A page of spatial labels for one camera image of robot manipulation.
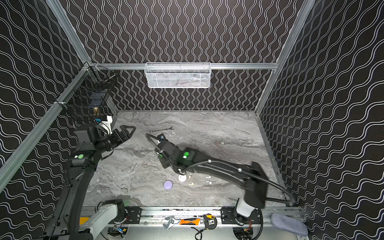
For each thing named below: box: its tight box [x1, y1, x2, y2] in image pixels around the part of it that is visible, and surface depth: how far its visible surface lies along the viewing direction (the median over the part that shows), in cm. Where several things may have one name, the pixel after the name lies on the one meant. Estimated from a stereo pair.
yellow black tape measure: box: [203, 213, 218, 230], surface depth 72 cm
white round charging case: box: [178, 174, 187, 183], surface depth 87 cm
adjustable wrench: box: [162, 216, 173, 230], surface depth 74 cm
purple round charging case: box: [163, 180, 173, 190], surface depth 85 cm
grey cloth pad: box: [271, 213, 309, 237], surface depth 72 cm
